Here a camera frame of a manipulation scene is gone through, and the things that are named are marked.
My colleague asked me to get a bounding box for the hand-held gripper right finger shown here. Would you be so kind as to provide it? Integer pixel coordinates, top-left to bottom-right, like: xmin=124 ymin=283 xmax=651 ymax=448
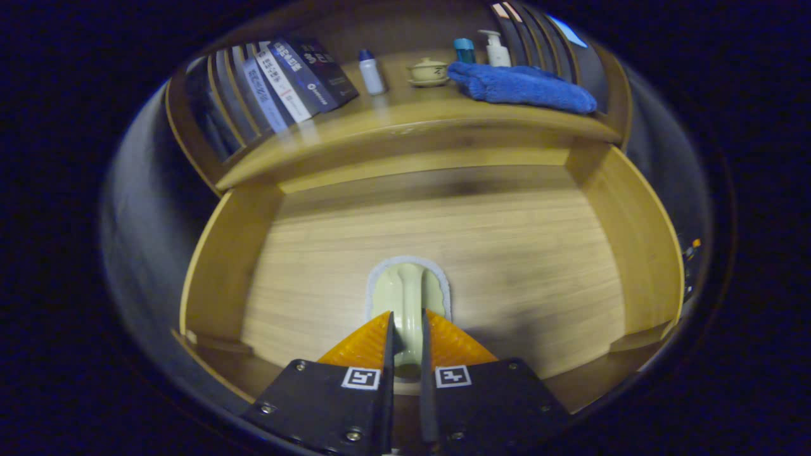
xmin=419 ymin=309 xmax=575 ymax=455

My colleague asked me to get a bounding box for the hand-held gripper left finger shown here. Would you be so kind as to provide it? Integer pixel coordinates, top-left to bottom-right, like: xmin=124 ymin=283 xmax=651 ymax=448
xmin=239 ymin=310 xmax=396 ymax=455

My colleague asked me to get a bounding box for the cream cleaning brush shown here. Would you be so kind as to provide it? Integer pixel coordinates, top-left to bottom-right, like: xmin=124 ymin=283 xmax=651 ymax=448
xmin=365 ymin=255 xmax=452 ymax=381

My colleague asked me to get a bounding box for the wooden countertop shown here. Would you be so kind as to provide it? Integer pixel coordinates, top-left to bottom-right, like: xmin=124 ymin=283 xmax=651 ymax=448
xmin=215 ymin=51 xmax=625 ymax=191

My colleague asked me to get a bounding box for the wooden cabinet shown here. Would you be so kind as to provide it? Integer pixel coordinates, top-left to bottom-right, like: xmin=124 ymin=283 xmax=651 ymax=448
xmin=163 ymin=0 xmax=634 ymax=197

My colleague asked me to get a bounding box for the black equipment with orange tip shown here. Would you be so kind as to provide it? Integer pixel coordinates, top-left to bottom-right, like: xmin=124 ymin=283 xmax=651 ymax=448
xmin=681 ymin=236 xmax=703 ymax=298

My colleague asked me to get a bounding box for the black backdrop cloth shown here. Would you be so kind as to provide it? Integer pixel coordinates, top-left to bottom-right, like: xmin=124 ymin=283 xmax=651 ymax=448
xmin=101 ymin=6 xmax=715 ymax=406

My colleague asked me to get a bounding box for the folded blue towel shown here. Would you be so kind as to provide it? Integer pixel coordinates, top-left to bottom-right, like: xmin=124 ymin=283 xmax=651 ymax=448
xmin=447 ymin=61 xmax=598 ymax=115

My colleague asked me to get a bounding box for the light blue book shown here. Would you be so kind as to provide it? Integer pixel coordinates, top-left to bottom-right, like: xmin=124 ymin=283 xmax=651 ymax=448
xmin=243 ymin=56 xmax=289 ymax=134

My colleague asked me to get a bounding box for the white book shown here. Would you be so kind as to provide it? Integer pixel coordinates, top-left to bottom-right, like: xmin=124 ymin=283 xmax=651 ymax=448
xmin=255 ymin=47 xmax=314 ymax=124

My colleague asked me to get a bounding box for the white bottle with blue cap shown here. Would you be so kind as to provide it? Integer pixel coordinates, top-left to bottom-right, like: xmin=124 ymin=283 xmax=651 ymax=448
xmin=358 ymin=49 xmax=387 ymax=96

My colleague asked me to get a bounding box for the dark blue book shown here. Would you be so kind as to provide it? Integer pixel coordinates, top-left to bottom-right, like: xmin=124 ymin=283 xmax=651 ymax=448
xmin=269 ymin=37 xmax=360 ymax=115

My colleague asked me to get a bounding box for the cream lidded teacup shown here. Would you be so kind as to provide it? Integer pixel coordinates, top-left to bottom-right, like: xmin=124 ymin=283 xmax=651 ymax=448
xmin=406 ymin=57 xmax=450 ymax=88

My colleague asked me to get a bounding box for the white pump bottle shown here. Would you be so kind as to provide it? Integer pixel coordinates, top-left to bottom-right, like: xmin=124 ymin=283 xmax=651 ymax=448
xmin=478 ymin=29 xmax=513 ymax=68

